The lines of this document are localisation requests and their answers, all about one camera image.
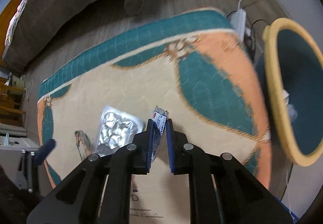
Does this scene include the small printed white packet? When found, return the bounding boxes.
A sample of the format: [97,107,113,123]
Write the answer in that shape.
[152,106,168,162]

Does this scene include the trash pile in bin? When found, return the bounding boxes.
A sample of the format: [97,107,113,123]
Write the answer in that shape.
[282,90,298,123]

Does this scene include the wooden chair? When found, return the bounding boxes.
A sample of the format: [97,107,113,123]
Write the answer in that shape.
[0,77,26,127]

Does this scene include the silver foil wrapper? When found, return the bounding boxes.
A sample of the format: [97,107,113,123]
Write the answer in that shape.
[94,106,144,157]

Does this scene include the teal and cream horse rug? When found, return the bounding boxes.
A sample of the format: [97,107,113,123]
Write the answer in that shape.
[38,9,271,223]

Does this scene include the teal bin with yellow rim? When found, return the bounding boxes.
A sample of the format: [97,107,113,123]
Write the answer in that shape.
[256,18,322,167]

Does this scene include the wooden headboard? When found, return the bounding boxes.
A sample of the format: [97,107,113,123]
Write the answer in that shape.
[0,0,22,66]

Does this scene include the white power strip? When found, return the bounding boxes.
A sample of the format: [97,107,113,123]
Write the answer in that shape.
[231,8,246,40]

